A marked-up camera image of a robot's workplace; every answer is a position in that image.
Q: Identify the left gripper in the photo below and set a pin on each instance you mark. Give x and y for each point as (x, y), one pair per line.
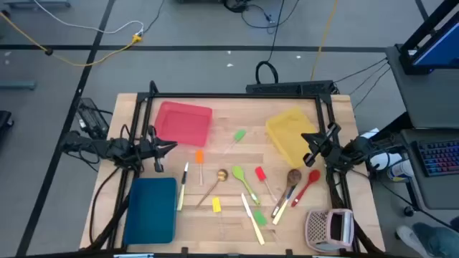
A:
(152, 148)

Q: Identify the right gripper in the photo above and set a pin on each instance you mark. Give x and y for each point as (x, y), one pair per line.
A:
(324, 147)

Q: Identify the yellow plastic bin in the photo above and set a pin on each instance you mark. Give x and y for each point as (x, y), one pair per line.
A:
(287, 132)

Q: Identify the red plastic bin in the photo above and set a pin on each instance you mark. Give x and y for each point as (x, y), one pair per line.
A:
(183, 123)

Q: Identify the red silicone spoon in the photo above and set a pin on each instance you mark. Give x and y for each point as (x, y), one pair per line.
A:
(314, 175)

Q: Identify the brown wooden spoon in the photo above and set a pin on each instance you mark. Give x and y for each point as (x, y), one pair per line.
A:
(294, 176)

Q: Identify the brass metal spoon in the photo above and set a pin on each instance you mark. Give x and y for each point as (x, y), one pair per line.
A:
(222, 175)

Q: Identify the blue plastic bin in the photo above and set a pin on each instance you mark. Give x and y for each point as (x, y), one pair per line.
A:
(150, 211)

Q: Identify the green silicone spoon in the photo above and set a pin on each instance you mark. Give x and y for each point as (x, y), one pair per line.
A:
(237, 172)

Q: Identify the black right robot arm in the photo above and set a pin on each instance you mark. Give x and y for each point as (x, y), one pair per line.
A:
(358, 148)

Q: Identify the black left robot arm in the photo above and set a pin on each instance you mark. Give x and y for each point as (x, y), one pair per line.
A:
(107, 148)

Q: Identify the black power strip box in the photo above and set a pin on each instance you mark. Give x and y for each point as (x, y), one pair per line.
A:
(287, 87)

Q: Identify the white paper sheet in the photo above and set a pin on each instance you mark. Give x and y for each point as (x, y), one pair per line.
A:
(385, 160)

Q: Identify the black mesh power supply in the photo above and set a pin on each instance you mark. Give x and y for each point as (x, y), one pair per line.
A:
(89, 118)

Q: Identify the pink box grater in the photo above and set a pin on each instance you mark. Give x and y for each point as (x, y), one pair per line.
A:
(317, 227)

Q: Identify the white can blue label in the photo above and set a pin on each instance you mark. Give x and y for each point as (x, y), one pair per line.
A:
(401, 171)

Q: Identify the grey desk top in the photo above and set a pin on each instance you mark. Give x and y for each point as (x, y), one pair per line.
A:
(423, 100)

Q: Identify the black caster wheel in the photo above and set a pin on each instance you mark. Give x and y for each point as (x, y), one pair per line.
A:
(409, 211)

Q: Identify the backlit black keyboard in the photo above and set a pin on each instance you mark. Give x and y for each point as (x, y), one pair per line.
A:
(439, 157)

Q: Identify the grey keyboard tray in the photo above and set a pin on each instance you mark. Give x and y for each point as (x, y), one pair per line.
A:
(437, 193)

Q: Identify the person's shoe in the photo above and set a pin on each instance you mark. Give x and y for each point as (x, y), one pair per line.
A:
(409, 236)

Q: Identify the black monitor blue screen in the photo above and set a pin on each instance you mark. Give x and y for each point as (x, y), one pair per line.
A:
(441, 50)

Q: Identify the person's leg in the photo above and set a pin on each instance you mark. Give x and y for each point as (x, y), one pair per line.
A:
(437, 240)

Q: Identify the grey metal floor bar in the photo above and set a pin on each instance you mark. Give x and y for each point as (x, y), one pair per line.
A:
(36, 3)
(18, 85)

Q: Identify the black metal table frame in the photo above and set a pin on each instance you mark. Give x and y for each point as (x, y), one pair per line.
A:
(233, 95)

